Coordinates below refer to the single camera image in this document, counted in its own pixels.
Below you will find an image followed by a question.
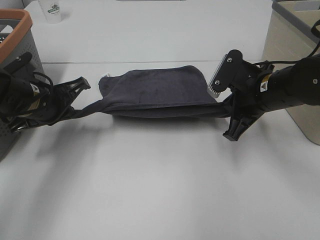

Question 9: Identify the beige bin with grey rim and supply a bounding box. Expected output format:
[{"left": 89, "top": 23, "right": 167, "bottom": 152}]
[{"left": 262, "top": 0, "right": 320, "bottom": 145}]

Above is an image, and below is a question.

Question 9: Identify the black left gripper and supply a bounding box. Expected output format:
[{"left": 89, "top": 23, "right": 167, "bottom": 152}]
[{"left": 7, "top": 74, "right": 91, "bottom": 133}]

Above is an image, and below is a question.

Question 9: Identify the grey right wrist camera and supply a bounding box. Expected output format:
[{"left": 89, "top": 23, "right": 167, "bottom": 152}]
[{"left": 207, "top": 49, "right": 243, "bottom": 99}]

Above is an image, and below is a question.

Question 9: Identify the dark grey towel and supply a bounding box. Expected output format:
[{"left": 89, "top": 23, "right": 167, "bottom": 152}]
[{"left": 73, "top": 65, "right": 231, "bottom": 119}]

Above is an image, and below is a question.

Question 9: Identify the grey basket with orange rim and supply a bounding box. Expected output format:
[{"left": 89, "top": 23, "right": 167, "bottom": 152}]
[{"left": 0, "top": 8, "right": 45, "bottom": 161}]

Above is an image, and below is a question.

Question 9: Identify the white paper cup green logo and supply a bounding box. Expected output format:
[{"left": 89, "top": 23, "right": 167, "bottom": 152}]
[{"left": 38, "top": 0, "right": 62, "bottom": 24}]

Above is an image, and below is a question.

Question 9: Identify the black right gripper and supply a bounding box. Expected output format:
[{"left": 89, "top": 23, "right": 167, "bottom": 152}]
[{"left": 222, "top": 61, "right": 274, "bottom": 142}]

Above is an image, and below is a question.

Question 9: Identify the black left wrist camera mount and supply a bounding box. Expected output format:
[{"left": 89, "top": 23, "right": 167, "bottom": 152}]
[{"left": 2, "top": 52, "right": 33, "bottom": 74}]

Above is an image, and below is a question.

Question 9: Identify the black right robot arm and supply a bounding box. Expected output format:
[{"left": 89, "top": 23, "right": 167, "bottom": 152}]
[{"left": 223, "top": 54, "right": 320, "bottom": 142}]

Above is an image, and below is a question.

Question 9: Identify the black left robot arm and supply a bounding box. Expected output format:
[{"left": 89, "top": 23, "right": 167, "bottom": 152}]
[{"left": 0, "top": 71, "right": 91, "bottom": 133}]

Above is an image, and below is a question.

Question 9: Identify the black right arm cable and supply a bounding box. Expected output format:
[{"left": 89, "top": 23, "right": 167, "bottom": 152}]
[{"left": 252, "top": 19, "right": 320, "bottom": 68}]

